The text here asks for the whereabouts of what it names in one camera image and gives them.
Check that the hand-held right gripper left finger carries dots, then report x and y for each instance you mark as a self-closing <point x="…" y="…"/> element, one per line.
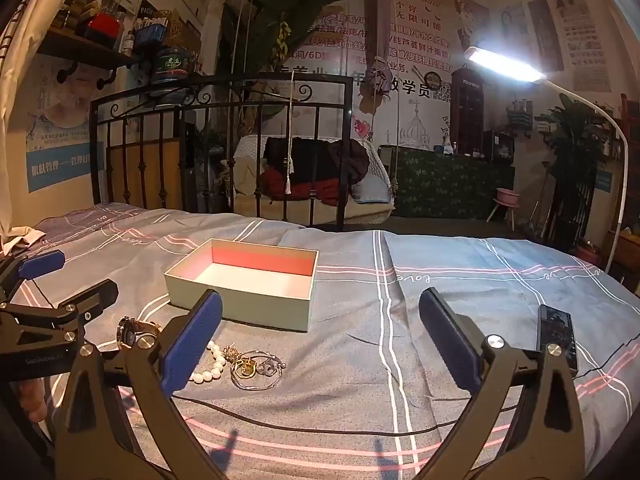
<point x="192" y="345"/>

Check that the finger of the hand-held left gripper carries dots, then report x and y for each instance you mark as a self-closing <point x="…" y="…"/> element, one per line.
<point x="42" y="263"/>
<point x="87" y="300"/>

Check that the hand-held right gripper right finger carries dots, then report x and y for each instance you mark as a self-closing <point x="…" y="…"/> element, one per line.
<point x="450" y="345"/>

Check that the gold brooch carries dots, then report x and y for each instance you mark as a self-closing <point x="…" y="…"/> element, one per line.
<point x="230" y="353"/>

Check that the gold wristwatch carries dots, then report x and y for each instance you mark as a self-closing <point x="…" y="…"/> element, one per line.
<point x="132" y="332"/>

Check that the cardboard box pink inside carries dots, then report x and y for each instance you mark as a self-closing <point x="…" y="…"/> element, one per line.
<point x="260" y="310"/>

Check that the gold bangle with charm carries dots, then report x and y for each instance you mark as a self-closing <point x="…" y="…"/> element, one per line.
<point x="260" y="385"/>

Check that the person's left hand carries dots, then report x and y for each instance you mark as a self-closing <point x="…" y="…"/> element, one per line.
<point x="34" y="402"/>

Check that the striped grey-blue bedspread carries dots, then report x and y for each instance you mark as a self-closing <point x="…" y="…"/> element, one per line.
<point x="350" y="360"/>

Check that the black flat phone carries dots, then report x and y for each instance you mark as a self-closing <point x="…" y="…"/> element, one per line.
<point x="556" y="335"/>

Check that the white curtain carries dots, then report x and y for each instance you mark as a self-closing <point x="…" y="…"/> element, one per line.
<point x="20" y="110"/>

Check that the white hanging wicker chair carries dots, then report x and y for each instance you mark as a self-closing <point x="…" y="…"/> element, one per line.
<point x="370" y="210"/>

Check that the green patterned counter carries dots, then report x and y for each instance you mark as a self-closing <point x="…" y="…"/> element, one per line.
<point x="450" y="185"/>

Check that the pink stool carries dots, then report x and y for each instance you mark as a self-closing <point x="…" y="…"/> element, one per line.
<point x="507" y="195"/>

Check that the blue pillow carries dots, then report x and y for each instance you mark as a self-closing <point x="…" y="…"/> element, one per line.
<point x="372" y="190"/>

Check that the cream cushion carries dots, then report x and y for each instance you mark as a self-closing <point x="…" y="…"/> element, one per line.
<point x="247" y="170"/>

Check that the pile of dark clothes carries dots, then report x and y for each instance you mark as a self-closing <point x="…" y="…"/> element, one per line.
<point x="325" y="165"/>

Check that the potted green plant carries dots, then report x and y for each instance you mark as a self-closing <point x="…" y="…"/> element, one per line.
<point x="570" y="160"/>

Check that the dark phone booth cabinet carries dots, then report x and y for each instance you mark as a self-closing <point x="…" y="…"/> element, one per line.
<point x="467" y="110"/>

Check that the teal round canister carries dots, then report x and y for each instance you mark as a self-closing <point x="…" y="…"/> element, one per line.
<point x="170" y="65"/>

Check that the red box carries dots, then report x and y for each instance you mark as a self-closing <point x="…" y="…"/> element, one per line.
<point x="106" y="25"/>

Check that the blue basket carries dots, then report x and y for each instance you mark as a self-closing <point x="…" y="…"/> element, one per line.
<point x="150" y="32"/>

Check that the dark wooden shelf unit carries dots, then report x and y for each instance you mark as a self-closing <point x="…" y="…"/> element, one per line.
<point x="631" y="135"/>

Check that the white arched floor lamp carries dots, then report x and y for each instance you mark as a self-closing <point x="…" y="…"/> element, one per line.
<point x="500" y="65"/>

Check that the blue face wall poster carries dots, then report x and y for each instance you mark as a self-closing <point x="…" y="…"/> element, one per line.
<point x="65" y="110"/>

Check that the black picture frame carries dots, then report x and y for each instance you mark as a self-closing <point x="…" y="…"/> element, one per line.
<point x="499" y="146"/>

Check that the black metal bed frame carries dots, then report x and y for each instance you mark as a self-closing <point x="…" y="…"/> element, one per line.
<point x="346" y="160"/>

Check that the wooden wall shelf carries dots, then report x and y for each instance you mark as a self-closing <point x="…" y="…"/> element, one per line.
<point x="85" y="47"/>

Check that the printed wall mural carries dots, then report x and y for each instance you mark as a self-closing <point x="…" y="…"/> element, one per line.
<point x="425" y="25"/>

